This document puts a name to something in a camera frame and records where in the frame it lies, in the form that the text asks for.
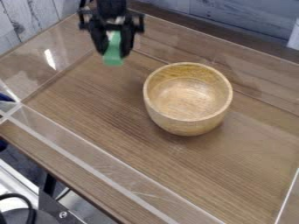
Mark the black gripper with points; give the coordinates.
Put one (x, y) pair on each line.
(112, 17)

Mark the green rectangular block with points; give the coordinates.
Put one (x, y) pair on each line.
(110, 57)

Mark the light wooden bowl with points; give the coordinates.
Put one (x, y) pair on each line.
(186, 98)

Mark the blue object at left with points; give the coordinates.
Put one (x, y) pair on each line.
(5, 98)

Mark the clear acrylic tray walls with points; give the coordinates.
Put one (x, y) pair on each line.
(78, 122)

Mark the black table leg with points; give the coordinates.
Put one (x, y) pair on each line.
(49, 185)

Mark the black metal bracket with screw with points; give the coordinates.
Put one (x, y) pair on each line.
(53, 213)

